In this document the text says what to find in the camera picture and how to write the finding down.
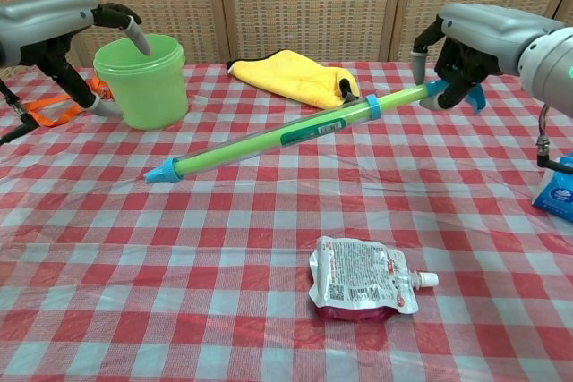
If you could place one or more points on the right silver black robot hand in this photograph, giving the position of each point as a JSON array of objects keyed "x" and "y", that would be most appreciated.
[{"x": 488, "y": 33}]

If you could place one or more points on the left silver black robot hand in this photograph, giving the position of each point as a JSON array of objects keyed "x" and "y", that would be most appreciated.
[{"x": 40, "y": 24}]

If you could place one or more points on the green and blue water syringe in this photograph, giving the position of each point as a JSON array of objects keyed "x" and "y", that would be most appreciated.
[{"x": 268, "y": 138}]

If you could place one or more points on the green plastic bucket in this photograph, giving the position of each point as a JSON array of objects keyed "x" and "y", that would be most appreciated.
[{"x": 143, "y": 91}]

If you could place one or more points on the blue tissue pack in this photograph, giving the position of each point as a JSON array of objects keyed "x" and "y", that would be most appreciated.
[{"x": 557, "y": 194}]

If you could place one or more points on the woven wooden folding screen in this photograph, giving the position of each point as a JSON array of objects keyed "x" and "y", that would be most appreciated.
[{"x": 304, "y": 2}]

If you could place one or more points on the yellow folded cloth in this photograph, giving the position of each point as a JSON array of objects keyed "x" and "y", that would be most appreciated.
[{"x": 295, "y": 75}]

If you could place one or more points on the silver spouted drink pouch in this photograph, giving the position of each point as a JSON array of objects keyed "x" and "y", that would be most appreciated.
[{"x": 358, "y": 279}]

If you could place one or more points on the red white checkered tablecloth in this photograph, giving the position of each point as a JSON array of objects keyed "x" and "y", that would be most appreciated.
[{"x": 224, "y": 243}]

